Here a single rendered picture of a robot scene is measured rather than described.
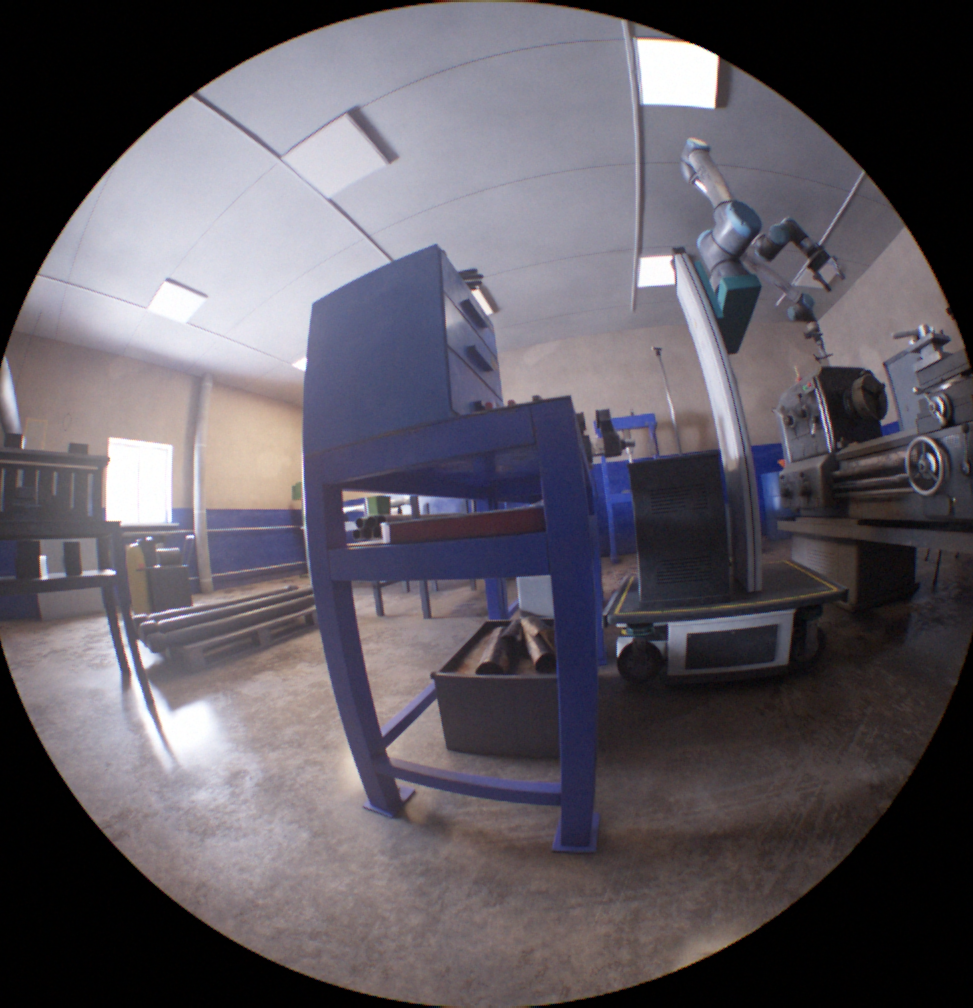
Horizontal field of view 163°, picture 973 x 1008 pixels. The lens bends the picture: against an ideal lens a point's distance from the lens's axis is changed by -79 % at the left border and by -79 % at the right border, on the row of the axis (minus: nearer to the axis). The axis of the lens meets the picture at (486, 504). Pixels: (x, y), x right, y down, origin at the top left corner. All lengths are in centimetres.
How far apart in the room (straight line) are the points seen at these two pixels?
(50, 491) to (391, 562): 216
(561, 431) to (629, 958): 86
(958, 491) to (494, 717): 169
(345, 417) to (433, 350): 21
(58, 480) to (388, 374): 214
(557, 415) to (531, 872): 84
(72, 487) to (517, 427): 233
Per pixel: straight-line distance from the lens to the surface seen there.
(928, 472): 151
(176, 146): 333
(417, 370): 60
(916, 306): 568
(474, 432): 52
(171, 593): 393
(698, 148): 196
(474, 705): 100
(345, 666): 73
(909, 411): 579
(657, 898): 78
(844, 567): 221
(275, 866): 93
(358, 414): 64
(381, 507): 250
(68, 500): 241
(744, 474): 136
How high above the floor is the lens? 69
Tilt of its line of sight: 3 degrees up
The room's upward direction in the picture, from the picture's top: 6 degrees counter-clockwise
